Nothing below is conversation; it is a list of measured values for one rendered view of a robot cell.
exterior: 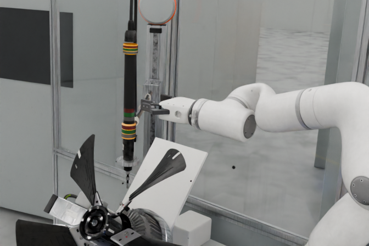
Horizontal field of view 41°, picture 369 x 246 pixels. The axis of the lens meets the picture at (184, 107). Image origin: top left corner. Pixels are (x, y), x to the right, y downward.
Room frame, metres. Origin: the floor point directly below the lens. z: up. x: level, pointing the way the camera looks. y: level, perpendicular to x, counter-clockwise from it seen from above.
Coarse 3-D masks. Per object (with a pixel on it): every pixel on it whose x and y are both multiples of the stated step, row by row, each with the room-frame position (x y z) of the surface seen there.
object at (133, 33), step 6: (132, 24) 1.44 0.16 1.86; (126, 30) 1.44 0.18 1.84; (132, 30) 1.44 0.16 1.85; (126, 36) 1.43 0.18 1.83; (132, 36) 1.43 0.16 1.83; (126, 144) 1.43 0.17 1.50; (132, 144) 1.43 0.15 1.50; (126, 150) 1.43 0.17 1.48; (132, 150) 1.43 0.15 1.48; (126, 156) 1.43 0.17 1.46; (132, 156) 1.44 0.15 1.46; (126, 168) 1.43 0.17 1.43
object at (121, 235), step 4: (128, 228) 1.49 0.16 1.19; (120, 232) 1.46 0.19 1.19; (124, 232) 1.46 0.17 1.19; (128, 232) 1.47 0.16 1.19; (132, 232) 1.47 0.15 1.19; (136, 232) 1.47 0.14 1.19; (112, 236) 1.43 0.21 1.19; (116, 236) 1.44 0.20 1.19; (120, 236) 1.44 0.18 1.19; (124, 236) 1.44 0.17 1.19; (128, 236) 1.45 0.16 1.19; (132, 236) 1.45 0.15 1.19; (136, 236) 1.45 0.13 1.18; (112, 240) 1.42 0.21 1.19; (116, 240) 1.42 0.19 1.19; (124, 240) 1.42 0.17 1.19; (128, 240) 1.43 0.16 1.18; (120, 244) 1.40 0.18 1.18; (124, 244) 1.40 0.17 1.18
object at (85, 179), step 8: (88, 144) 1.72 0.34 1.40; (80, 152) 1.75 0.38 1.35; (88, 152) 1.70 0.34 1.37; (80, 160) 1.73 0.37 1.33; (88, 160) 1.68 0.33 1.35; (72, 168) 1.78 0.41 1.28; (80, 168) 1.72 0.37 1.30; (88, 168) 1.66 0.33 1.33; (72, 176) 1.77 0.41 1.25; (80, 176) 1.72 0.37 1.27; (88, 176) 1.64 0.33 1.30; (80, 184) 1.72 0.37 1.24; (88, 184) 1.64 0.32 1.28; (88, 192) 1.64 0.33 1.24
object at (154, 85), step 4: (148, 80) 2.11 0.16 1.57; (152, 80) 2.11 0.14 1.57; (156, 80) 2.11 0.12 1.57; (144, 84) 2.02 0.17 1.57; (148, 84) 2.03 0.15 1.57; (152, 84) 2.03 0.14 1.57; (156, 84) 2.03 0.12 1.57; (160, 84) 2.05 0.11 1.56; (144, 88) 2.02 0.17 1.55; (148, 88) 2.02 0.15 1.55; (152, 88) 2.02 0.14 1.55; (156, 88) 2.02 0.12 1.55; (160, 88) 2.06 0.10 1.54; (144, 92) 2.02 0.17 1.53; (156, 92) 2.02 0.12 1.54; (160, 92) 2.07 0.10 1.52; (144, 96) 2.02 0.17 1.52; (152, 96) 2.02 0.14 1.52; (156, 96) 2.02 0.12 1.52; (152, 100) 2.02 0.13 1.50; (156, 100) 2.02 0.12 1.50
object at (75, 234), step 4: (72, 228) 1.52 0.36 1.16; (76, 228) 1.52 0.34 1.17; (72, 232) 1.52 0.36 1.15; (76, 232) 1.52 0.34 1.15; (72, 236) 1.52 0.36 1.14; (76, 236) 1.52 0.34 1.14; (76, 240) 1.52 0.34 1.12; (80, 240) 1.52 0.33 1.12; (84, 240) 1.51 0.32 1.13; (80, 244) 1.52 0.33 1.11; (92, 244) 1.51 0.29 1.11
